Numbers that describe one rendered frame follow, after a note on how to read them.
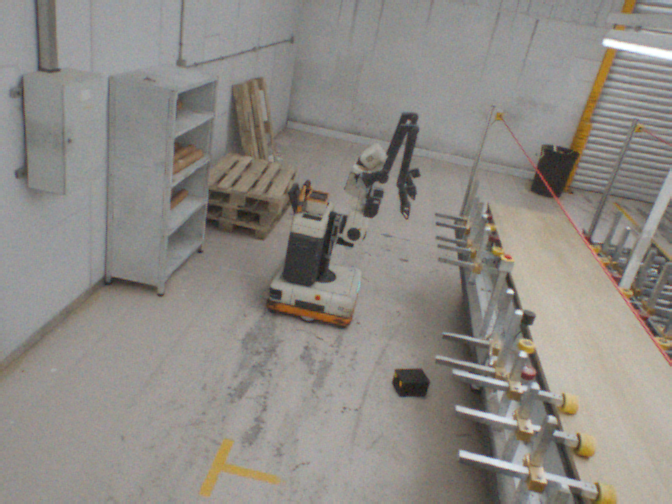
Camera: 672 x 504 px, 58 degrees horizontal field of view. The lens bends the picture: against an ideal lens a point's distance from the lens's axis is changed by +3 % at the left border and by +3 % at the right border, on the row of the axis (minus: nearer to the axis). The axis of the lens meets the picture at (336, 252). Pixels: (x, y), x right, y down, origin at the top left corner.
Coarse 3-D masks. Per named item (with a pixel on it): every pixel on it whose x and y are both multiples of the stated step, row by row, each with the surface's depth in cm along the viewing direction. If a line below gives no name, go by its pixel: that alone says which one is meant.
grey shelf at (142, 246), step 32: (128, 96) 393; (160, 96) 390; (192, 96) 478; (128, 128) 402; (160, 128) 399; (192, 128) 488; (128, 160) 411; (160, 160) 407; (128, 192) 420; (160, 192) 417; (192, 192) 510; (128, 224) 430; (160, 224) 426; (192, 224) 522; (128, 256) 440; (160, 256) 436; (160, 288) 447
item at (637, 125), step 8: (632, 128) 475; (640, 128) 470; (632, 136) 477; (624, 144) 481; (624, 152) 483; (616, 168) 488; (616, 176) 490; (608, 184) 494; (608, 192) 496; (600, 208) 502; (600, 216) 505; (592, 224) 508; (592, 232) 511
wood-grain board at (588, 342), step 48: (528, 240) 444; (576, 240) 464; (528, 288) 363; (576, 288) 377; (576, 336) 317; (624, 336) 328; (576, 384) 274; (624, 384) 282; (576, 432) 242; (624, 432) 248; (576, 480) 220; (624, 480) 221
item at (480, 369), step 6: (438, 360) 280; (444, 360) 279; (450, 360) 280; (456, 360) 281; (450, 366) 280; (456, 366) 280; (462, 366) 279; (468, 366) 279; (474, 366) 279; (480, 366) 280; (486, 366) 281; (480, 372) 279; (486, 372) 279; (492, 372) 278; (522, 384) 279
